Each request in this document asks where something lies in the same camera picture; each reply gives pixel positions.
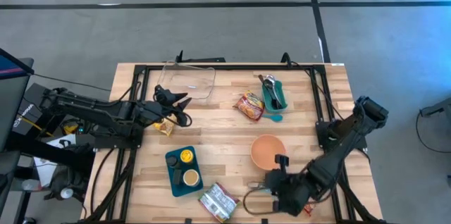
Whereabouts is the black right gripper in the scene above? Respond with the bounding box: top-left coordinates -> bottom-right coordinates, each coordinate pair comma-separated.
264,154 -> 316,217

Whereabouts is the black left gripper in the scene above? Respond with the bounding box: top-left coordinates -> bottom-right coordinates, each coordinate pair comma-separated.
153,85 -> 193,127

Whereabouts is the orange bowl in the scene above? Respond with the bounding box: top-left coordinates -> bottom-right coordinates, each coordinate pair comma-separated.
250,134 -> 287,171

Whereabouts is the yellow-lid spice jar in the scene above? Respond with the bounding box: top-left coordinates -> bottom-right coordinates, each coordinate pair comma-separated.
179,149 -> 194,165

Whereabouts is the small teal plastic spoon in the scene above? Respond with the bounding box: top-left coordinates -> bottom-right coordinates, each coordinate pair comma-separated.
262,113 -> 284,123

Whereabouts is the small teal plastic bin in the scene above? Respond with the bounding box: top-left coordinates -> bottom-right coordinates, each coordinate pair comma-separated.
261,80 -> 289,114

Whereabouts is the black spoon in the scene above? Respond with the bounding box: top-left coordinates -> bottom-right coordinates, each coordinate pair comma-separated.
258,74 -> 283,109

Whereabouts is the silver metal spoon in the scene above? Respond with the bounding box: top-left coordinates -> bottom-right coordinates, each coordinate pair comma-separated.
264,75 -> 279,107

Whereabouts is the white green food packet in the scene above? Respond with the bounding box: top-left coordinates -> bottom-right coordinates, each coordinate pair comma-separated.
198,182 -> 240,223

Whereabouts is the clear plastic container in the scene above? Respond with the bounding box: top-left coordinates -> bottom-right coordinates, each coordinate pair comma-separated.
156,62 -> 216,101

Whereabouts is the yellow chicken ramen packet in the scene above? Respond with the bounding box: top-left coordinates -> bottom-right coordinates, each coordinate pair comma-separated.
152,113 -> 176,137

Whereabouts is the dark teal plastic tray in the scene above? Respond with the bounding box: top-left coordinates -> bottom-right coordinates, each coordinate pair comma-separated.
164,145 -> 204,198

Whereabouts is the white paper sheet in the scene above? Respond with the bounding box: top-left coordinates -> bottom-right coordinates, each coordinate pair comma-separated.
33,134 -> 77,188

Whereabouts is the black computer case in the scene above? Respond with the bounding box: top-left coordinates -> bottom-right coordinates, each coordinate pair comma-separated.
12,82 -> 54,137

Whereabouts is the computer monitor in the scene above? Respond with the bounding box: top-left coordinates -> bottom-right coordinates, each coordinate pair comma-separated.
0,47 -> 35,153

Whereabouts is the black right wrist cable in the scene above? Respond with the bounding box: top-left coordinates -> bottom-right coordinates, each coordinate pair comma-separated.
242,187 -> 280,216

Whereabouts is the black metal table frame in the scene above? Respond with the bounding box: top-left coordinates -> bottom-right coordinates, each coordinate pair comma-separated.
79,62 -> 387,224

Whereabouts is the thin black floor cable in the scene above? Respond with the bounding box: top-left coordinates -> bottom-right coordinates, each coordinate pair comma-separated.
33,73 -> 111,93

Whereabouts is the black curved cable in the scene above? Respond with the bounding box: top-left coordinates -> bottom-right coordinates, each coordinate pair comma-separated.
280,51 -> 294,66

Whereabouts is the thick black cable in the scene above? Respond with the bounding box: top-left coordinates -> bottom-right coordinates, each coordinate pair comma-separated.
89,148 -> 117,218

